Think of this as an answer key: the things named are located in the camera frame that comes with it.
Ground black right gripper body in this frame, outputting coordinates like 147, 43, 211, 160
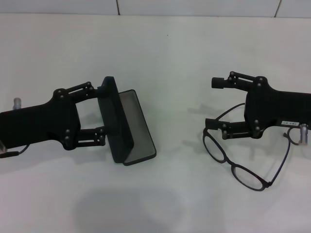
244, 76, 311, 139

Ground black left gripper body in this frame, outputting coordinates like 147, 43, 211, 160
0, 88, 83, 152

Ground black glasses case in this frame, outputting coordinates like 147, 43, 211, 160
98, 76, 157, 167

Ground black frame glasses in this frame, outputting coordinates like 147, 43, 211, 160
202, 102, 292, 192

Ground left wrist cable with connectors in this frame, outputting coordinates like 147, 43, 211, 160
0, 97, 31, 159

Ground wrist cable with connectors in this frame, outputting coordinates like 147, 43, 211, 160
290, 123, 309, 146
0, 97, 31, 159

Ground right wrist cable with connectors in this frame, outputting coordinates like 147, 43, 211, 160
290, 123, 309, 146

